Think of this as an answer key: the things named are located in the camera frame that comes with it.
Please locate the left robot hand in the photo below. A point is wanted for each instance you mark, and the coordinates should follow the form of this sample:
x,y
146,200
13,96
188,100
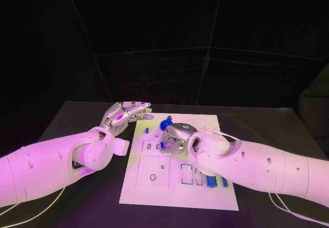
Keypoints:
x,y
120,115

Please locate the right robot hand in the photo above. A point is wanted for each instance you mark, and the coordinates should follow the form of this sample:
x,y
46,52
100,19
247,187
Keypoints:
x,y
176,135

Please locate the blue block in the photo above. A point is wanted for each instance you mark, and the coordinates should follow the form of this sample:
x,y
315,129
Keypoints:
x,y
162,145

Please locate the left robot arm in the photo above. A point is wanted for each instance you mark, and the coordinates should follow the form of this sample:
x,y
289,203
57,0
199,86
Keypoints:
x,y
46,167

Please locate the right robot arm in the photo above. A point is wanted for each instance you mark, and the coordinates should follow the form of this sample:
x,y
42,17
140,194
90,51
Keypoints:
x,y
259,169

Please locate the white task board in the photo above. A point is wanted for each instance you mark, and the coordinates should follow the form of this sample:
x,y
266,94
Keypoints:
x,y
176,192

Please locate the blue gear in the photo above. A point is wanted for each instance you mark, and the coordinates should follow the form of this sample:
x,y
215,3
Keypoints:
x,y
165,124

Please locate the blue peg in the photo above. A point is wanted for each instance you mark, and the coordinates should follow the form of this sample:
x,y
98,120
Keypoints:
x,y
169,117

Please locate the thick blue cylinder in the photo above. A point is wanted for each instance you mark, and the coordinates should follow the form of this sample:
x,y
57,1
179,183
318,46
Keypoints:
x,y
211,181

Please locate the thin blue cylinder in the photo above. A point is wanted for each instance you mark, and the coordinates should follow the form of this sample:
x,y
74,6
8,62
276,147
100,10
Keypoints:
x,y
225,182

